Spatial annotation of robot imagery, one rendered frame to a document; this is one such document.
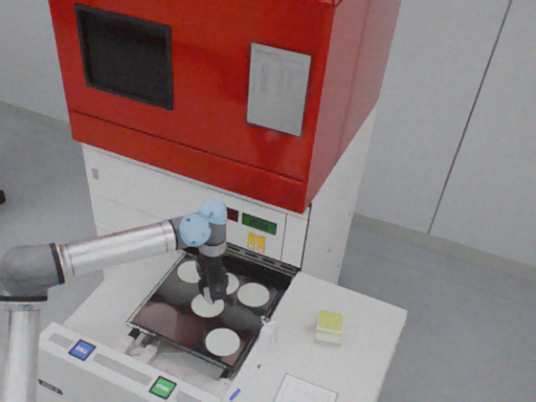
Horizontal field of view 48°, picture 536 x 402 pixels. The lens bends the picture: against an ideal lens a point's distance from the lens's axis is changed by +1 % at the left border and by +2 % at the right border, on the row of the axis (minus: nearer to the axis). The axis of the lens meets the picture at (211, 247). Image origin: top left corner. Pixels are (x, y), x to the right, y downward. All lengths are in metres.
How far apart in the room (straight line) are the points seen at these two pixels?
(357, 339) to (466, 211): 1.80
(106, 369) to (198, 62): 0.85
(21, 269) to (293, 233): 0.84
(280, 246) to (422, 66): 1.49
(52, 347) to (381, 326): 0.94
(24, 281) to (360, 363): 0.91
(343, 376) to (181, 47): 0.96
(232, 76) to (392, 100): 1.72
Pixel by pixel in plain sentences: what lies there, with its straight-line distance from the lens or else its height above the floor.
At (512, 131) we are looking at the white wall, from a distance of 3.17.
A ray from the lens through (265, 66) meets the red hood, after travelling 1.52.
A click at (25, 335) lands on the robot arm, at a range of 1.48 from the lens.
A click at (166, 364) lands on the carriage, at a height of 0.88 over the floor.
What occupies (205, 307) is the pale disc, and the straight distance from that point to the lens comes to 1.86.
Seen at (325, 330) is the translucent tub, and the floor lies 1.03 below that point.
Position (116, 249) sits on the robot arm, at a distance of 1.35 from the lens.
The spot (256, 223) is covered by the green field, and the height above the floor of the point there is 1.10.
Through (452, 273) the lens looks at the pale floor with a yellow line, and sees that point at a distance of 3.51.
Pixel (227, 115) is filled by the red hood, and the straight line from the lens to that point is 1.63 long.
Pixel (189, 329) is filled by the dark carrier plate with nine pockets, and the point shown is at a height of 0.90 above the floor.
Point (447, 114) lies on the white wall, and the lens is 3.17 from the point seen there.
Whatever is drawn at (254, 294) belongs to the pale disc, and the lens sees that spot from 1.90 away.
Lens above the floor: 2.29
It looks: 42 degrees down
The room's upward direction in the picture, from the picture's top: 1 degrees clockwise
